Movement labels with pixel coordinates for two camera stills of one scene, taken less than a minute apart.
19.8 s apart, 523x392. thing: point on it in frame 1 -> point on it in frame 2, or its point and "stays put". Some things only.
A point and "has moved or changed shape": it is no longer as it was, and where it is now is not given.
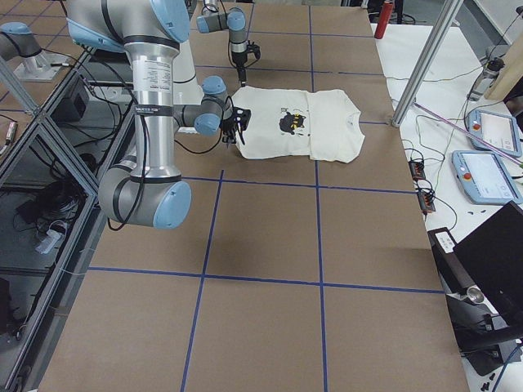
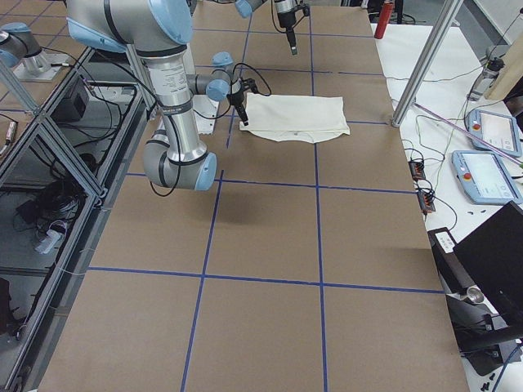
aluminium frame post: (426, 62) stays put
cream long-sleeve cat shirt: (324, 125) has moved or changed shape
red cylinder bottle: (384, 20) stays put
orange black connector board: (417, 168) stays put
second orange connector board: (426, 202) stays put
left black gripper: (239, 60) -> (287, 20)
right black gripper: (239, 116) -> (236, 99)
